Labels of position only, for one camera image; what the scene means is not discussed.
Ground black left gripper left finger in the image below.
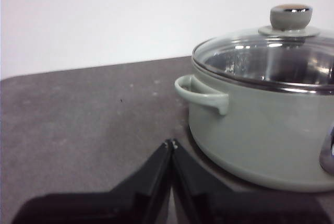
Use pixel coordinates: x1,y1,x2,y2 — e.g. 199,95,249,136
10,138,173,224

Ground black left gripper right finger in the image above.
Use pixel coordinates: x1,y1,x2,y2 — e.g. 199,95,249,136
171,137,330,224

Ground glass lid with green knob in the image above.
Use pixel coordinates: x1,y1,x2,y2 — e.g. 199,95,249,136
192,4,334,94

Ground pale green electric steamer pot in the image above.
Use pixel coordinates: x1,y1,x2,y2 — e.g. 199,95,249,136
174,51,334,193

